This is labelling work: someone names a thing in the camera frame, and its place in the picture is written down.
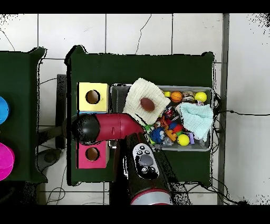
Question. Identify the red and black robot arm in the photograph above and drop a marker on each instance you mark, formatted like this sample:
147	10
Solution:
118	126

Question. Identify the wooden box with three holes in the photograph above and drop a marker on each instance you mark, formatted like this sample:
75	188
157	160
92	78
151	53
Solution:
83	103

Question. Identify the cream knitted cloth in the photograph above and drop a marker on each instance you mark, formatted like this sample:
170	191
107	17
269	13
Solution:
135	99

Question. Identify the brown toy football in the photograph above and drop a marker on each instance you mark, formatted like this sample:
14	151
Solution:
147	104

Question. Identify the blue spiky ball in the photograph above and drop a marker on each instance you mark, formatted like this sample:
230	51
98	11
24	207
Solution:
157	135

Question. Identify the crushed black drink can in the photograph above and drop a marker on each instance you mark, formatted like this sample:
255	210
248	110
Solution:
171	112

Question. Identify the dark green table cloth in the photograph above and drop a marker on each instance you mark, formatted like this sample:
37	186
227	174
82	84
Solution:
137	69
21	74

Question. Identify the orange toy basketball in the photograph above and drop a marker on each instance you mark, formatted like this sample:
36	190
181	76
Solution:
176	96

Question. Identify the yellow foam ball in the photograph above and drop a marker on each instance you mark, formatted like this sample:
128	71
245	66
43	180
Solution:
183	140
200	97

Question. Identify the light blue knitted cloth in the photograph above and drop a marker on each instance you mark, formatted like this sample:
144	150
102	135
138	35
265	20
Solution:
198	118

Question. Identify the blue round container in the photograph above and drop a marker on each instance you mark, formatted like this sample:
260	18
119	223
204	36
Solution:
3	109

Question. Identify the magenta round container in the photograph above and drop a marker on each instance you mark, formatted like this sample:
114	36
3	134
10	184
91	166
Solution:
6	160

